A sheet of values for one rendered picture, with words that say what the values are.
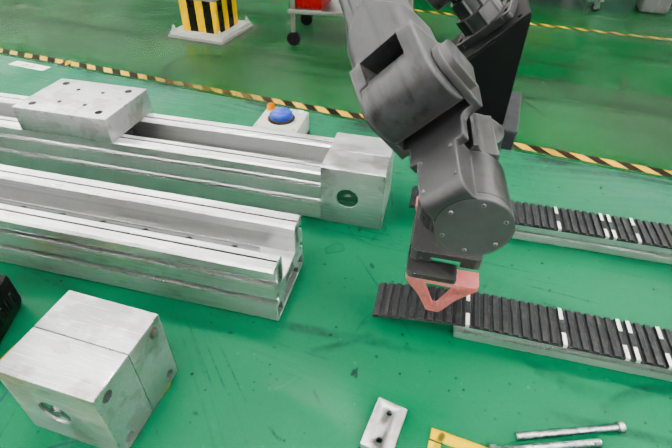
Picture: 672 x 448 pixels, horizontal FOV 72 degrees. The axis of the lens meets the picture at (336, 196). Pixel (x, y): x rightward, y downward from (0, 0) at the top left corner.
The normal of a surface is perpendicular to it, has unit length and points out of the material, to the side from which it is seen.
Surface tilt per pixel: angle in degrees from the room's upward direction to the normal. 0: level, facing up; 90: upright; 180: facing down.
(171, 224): 90
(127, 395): 90
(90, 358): 0
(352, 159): 0
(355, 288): 0
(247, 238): 90
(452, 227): 93
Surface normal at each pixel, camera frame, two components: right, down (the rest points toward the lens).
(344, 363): 0.01, -0.79
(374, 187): -0.24, 0.59
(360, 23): -0.68, -0.19
